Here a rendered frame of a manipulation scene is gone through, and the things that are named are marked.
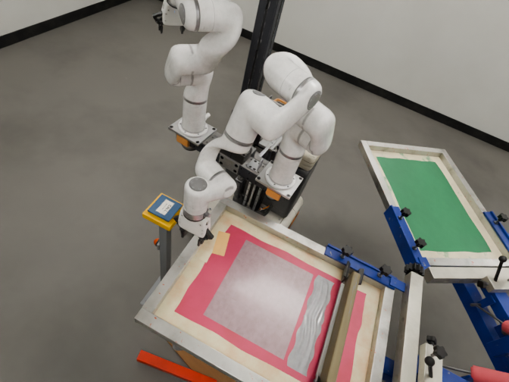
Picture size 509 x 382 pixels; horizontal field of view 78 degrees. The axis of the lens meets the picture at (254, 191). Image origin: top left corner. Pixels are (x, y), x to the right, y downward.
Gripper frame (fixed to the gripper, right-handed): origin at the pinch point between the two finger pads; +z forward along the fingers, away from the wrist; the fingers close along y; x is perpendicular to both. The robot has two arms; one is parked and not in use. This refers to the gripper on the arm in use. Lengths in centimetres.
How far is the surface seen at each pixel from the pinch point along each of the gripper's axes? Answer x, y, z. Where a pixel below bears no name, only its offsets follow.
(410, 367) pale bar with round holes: 3, -83, 4
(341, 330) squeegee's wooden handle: 4, -58, 2
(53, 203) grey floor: -28, 126, 107
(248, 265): -6.6, -21.6, 12.1
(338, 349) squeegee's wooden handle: 10, -59, 2
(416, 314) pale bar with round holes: -17, -83, 4
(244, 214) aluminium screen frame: -24.9, -10.0, 8.8
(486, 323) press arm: -36, -119, 16
